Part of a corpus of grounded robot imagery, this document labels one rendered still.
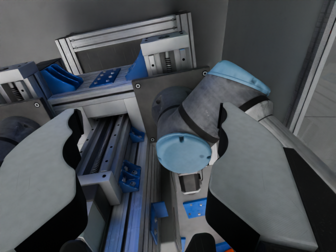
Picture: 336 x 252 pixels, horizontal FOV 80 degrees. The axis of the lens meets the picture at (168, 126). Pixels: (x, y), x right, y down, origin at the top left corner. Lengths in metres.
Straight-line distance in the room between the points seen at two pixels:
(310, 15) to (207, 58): 0.98
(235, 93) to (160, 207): 0.43
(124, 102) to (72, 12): 1.08
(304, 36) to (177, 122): 0.54
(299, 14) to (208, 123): 0.56
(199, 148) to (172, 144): 0.06
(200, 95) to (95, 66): 1.16
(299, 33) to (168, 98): 0.50
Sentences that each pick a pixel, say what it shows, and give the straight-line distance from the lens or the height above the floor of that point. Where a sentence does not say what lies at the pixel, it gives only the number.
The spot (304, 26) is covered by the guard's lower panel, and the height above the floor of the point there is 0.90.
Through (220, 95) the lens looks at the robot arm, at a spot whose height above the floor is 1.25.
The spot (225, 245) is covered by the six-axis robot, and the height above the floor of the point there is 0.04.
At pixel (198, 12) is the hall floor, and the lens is 1.61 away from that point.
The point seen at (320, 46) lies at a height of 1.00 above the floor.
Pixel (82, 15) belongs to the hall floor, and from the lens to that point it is 1.67.
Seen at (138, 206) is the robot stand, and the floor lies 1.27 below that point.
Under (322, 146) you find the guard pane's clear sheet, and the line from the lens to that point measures 0.75.
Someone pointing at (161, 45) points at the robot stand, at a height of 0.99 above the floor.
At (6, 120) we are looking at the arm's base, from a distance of 0.75.
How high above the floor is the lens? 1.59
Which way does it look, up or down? 58 degrees down
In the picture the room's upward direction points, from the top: 176 degrees clockwise
